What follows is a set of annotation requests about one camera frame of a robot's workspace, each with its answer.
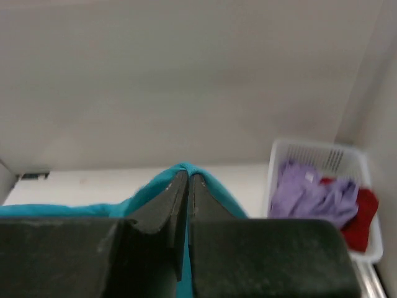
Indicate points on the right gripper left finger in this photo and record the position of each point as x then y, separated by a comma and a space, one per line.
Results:
138, 255

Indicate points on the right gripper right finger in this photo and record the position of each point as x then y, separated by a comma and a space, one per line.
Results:
233, 257

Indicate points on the teal t shirt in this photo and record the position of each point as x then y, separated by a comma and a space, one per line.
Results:
144, 195

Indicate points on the lavender t shirt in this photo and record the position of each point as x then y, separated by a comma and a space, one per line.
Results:
301, 194

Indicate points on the red t shirt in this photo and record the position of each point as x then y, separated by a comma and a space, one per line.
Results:
363, 217

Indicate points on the white plastic laundry basket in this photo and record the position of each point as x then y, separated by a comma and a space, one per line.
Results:
332, 161

